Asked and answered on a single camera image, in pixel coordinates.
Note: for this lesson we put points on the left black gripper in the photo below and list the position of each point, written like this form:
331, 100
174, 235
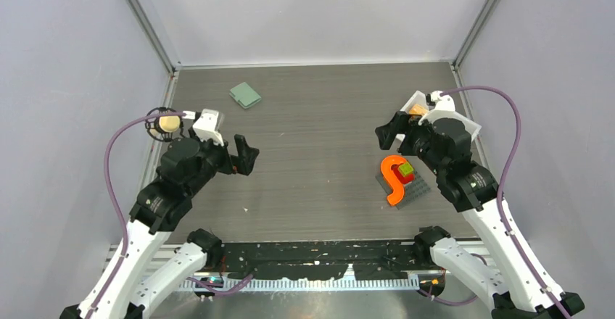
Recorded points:
244, 162

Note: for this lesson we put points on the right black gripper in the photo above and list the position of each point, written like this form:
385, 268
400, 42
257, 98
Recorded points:
386, 133

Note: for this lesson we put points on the green leather card holder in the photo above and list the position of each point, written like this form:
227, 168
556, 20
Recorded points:
244, 95

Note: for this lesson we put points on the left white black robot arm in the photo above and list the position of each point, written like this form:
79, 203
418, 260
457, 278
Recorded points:
184, 169

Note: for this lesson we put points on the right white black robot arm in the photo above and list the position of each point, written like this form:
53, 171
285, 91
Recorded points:
518, 286

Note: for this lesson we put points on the orange card in tray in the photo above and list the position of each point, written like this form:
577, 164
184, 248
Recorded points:
418, 110

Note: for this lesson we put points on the green toy block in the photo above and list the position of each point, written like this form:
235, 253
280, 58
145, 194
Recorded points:
405, 169

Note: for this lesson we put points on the white two-compartment tray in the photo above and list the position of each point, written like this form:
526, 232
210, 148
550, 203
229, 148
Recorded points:
471, 127

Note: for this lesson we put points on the red toy block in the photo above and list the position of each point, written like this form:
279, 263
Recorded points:
401, 179

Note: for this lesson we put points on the orange curved toy piece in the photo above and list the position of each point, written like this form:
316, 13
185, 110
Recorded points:
397, 187

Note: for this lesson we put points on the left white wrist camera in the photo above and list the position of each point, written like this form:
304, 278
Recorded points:
206, 126

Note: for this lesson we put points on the microphone with black shock mount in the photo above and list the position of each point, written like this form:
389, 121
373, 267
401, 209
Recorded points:
164, 129

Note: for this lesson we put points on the aluminium rail frame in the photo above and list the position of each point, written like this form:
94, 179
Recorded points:
223, 285

